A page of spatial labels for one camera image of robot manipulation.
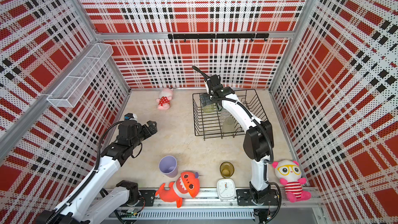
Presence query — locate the red shark plush toy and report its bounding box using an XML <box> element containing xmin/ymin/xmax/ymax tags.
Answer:
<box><xmin>155</xmin><ymin>171</ymin><xmax>201</xmax><ymax>208</ymax></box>

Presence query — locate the black wall hook rail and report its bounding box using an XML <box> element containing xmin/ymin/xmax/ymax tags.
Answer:
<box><xmin>167</xmin><ymin>33</ymin><xmax>269</xmax><ymax>41</ymax></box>

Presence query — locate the white pink owl plush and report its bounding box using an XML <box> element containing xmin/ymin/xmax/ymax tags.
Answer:
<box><xmin>272</xmin><ymin>160</ymin><xmax>312</xmax><ymax>203</ymax></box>

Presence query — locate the pink plush toy polka dress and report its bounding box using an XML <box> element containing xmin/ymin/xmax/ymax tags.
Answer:
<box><xmin>157</xmin><ymin>88</ymin><xmax>173</xmax><ymax>111</ymax></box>

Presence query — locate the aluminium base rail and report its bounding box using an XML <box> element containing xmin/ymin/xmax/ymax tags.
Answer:
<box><xmin>102</xmin><ymin>187</ymin><xmax>324</xmax><ymax>222</ymax></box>

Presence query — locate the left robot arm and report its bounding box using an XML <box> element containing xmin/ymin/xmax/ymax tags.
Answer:
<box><xmin>35</xmin><ymin>116</ymin><xmax>158</xmax><ymax>224</ymax></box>

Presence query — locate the olive glass cup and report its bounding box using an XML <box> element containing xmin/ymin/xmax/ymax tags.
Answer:
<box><xmin>220</xmin><ymin>161</ymin><xmax>235</xmax><ymax>178</ymax></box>

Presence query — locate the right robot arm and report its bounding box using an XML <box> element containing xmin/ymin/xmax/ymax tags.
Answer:
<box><xmin>192</xmin><ymin>66</ymin><xmax>274</xmax><ymax>205</ymax></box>

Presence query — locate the white kitchen scale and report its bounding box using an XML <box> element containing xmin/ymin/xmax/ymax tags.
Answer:
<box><xmin>216</xmin><ymin>178</ymin><xmax>236</xmax><ymax>201</ymax></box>

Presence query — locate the bright green plastic cup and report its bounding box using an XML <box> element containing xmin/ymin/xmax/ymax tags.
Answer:
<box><xmin>201</xmin><ymin>102</ymin><xmax>215</xmax><ymax>114</ymax></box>

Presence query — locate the white wire mesh shelf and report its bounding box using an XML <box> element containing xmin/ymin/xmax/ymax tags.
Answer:
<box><xmin>47</xmin><ymin>43</ymin><xmax>113</xmax><ymax>108</ymax></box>

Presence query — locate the black wire dish rack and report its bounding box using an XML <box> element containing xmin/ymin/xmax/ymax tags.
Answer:
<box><xmin>192</xmin><ymin>89</ymin><xmax>267</xmax><ymax>139</ymax></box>

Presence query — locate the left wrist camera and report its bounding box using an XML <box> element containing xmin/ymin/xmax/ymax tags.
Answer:
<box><xmin>123</xmin><ymin>113</ymin><xmax>137</xmax><ymax>122</ymax></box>

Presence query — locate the purple plastic cup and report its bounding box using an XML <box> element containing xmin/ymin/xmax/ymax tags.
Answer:
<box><xmin>159</xmin><ymin>156</ymin><xmax>178</xmax><ymax>178</ymax></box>

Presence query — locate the clear glass cup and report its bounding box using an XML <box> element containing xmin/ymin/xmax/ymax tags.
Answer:
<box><xmin>219</xmin><ymin>109</ymin><xmax>231</xmax><ymax>120</ymax></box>

